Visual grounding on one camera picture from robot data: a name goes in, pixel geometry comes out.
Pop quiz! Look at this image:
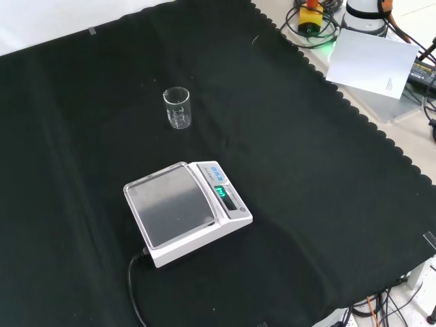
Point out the clear glass beaker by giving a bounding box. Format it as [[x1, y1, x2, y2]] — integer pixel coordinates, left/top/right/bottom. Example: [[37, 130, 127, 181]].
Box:
[[162, 86, 192, 131]]

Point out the white electronic balance steel pan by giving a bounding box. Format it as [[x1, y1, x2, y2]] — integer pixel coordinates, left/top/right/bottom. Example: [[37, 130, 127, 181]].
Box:
[[123, 160, 254, 270]]

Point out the black bench cloth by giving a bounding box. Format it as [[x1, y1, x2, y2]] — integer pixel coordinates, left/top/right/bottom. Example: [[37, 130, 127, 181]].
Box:
[[0, 0, 436, 327]]

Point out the yellow stop button box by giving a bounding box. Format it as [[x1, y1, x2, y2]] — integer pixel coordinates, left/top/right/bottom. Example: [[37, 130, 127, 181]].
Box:
[[297, 0, 325, 35]]

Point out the black power adapter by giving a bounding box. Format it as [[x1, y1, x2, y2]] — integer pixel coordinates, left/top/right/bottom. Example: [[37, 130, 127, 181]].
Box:
[[406, 56, 436, 90]]

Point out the clear tape strip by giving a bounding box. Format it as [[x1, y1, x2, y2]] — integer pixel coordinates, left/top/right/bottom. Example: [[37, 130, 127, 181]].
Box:
[[422, 231, 436, 253]]

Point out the black balance power cable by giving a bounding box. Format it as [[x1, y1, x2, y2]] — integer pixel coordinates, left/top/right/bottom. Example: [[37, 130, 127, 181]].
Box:
[[127, 247, 151, 327]]

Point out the orange cable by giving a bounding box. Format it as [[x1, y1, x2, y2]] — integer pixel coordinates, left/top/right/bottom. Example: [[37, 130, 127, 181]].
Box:
[[381, 0, 411, 44]]

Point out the white bench leg bracket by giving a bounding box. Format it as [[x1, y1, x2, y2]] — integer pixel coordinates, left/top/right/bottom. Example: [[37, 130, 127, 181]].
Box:
[[406, 254, 436, 291]]

